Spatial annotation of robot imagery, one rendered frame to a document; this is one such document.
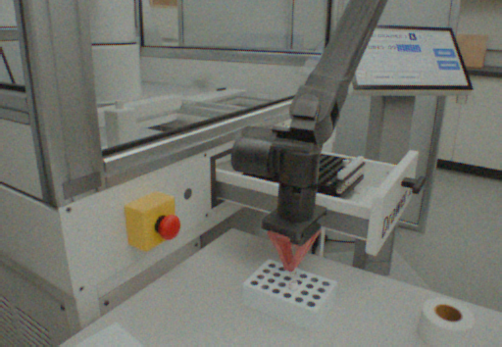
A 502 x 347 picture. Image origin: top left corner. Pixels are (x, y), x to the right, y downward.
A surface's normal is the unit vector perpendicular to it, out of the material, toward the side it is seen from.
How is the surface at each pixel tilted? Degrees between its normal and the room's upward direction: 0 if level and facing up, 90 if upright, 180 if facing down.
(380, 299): 0
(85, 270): 90
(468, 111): 90
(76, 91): 90
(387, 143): 90
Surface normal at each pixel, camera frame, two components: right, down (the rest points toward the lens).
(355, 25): -0.24, -0.40
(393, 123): 0.15, 0.31
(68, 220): 0.84, 0.18
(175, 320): 0.01, -0.95
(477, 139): -0.58, 0.25
